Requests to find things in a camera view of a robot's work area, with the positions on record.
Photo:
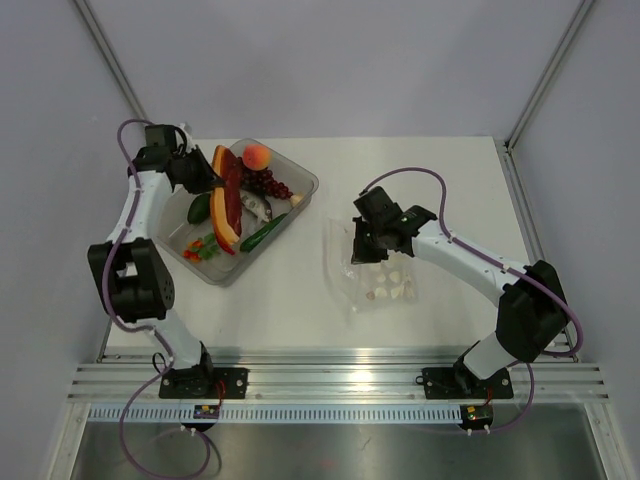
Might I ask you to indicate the left aluminium frame post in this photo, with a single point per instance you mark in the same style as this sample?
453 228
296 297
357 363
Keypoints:
107 52

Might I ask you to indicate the red chili pepper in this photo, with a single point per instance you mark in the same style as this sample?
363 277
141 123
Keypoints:
224 246

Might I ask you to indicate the white slotted cable duct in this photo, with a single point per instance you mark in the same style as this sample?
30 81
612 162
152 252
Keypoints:
282 414

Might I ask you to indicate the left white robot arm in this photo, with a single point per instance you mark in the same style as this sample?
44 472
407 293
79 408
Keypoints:
135 286

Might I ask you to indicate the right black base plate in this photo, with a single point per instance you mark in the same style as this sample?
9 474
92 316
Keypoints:
449 383

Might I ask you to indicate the silver grey fish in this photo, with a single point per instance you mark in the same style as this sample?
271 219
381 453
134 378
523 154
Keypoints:
256 205

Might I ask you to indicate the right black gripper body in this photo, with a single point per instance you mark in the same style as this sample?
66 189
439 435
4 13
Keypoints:
369 246

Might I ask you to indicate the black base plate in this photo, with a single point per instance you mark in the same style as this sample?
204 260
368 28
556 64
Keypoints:
449 383
232 382

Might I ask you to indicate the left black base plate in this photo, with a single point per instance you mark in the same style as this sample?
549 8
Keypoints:
232 382

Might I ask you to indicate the dark red grape bunch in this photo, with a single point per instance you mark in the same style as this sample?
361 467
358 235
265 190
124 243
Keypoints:
263 182

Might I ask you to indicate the clear zip top bag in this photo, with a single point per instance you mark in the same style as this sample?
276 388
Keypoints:
364 288

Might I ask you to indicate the white garlic clove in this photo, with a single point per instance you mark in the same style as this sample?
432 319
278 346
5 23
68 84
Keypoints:
295 199

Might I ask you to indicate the aluminium frame post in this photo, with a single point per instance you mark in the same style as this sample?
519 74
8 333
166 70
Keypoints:
551 70
107 52

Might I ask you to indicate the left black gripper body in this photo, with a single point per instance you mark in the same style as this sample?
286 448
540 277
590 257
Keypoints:
189 171

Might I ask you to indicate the green cucumber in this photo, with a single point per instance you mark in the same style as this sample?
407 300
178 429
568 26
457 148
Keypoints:
254 240

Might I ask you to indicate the aluminium mounting rail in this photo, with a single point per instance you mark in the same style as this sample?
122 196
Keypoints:
369 376

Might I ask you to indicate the right aluminium frame post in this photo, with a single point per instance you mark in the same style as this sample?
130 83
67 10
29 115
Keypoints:
551 70

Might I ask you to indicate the orange peach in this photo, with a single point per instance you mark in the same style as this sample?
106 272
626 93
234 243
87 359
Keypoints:
256 157

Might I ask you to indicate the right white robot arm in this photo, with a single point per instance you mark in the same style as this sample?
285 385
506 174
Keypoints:
529 298

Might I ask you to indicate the red orange meat slab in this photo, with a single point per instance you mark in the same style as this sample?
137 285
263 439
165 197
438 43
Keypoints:
225 203

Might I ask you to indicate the green avocado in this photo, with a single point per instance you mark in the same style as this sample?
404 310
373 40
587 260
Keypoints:
199 209

